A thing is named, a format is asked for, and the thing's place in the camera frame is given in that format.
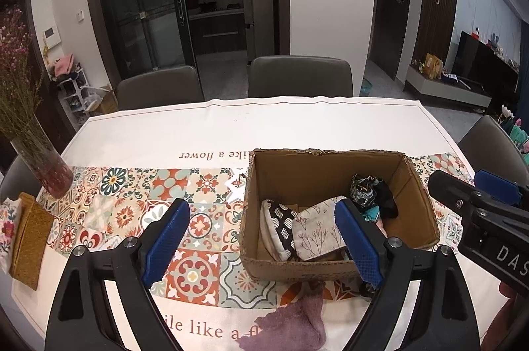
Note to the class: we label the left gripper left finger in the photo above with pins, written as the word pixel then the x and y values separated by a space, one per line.
pixel 81 317

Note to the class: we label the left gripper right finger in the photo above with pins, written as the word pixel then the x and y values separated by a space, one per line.
pixel 443 317

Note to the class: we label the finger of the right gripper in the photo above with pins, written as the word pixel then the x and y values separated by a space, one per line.
pixel 501 189
pixel 453 193

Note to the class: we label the black patterned silk scarf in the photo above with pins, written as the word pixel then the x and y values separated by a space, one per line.
pixel 373 198

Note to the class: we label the purple microfiber cloth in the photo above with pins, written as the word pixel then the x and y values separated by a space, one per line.
pixel 295 326

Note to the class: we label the beige floral fabric pouch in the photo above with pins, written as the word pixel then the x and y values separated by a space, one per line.
pixel 315 233

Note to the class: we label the black white patterned pouch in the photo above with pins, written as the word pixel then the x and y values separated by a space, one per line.
pixel 275 222

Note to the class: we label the pink fluffy headband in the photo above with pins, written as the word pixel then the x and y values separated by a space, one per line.
pixel 380 225

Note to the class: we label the person right hand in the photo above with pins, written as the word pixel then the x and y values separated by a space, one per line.
pixel 509 328

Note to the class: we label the grey chair right side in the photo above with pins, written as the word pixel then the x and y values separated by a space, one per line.
pixel 488 147

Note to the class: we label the grey chair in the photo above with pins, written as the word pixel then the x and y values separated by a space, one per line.
pixel 488 147
pixel 299 76
pixel 159 88

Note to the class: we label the woven tissue box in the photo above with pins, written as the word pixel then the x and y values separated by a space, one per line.
pixel 25 227

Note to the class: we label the low tv cabinet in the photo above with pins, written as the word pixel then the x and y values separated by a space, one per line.
pixel 434 88

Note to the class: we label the glass vase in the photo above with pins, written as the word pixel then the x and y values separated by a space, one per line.
pixel 39 154

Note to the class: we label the brown cardboard box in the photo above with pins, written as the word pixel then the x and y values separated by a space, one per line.
pixel 299 179

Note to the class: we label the grey chair back centre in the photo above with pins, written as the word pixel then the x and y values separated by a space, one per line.
pixel 299 76

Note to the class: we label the white shoe rack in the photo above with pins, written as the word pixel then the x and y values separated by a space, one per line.
pixel 75 93

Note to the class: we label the dried pink flowers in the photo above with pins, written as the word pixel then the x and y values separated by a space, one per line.
pixel 19 87

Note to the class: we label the grey chair back left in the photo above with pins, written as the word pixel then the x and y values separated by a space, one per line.
pixel 159 88

